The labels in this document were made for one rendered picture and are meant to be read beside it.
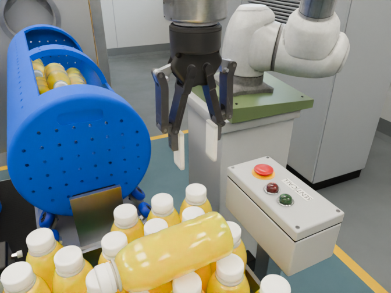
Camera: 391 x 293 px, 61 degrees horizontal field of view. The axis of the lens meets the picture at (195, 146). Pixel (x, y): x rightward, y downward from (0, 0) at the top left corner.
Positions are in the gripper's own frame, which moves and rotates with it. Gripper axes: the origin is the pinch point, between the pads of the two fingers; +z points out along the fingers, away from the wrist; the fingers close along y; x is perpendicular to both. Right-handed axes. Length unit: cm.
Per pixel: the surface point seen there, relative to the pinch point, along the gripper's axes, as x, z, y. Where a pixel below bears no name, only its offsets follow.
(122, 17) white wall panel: -527, 54, -128
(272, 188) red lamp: 9.1, 6.2, -10.3
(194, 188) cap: -0.6, 9.4, -0.1
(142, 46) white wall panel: -525, 104, -157
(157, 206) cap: 1.1, 9.5, 7.9
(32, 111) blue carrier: -18.1, -4.1, 23.8
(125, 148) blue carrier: -17.3, 7.2, 8.1
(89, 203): -11.1, 14.0, 17.8
